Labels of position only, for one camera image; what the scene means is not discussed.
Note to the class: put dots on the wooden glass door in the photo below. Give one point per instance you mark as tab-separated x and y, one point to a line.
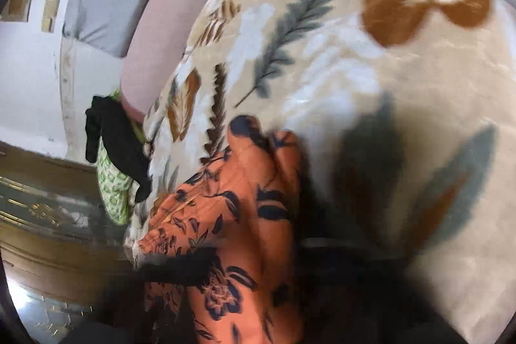
60	255

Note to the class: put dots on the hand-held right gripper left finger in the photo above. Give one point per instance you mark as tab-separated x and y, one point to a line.
181	267

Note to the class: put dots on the black cloth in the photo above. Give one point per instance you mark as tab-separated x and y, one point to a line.
121	142

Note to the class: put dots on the orange floral shirt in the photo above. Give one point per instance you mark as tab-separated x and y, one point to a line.
242	182

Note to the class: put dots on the beige wall switch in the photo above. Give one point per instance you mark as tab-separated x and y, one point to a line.
51	8
48	24

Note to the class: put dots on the green patterned pillow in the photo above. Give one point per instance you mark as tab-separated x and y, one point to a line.
115	191

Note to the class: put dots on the beige leaf print blanket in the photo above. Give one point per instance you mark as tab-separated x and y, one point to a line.
363	86

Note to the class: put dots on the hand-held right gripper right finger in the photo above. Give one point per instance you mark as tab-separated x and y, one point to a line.
342	279

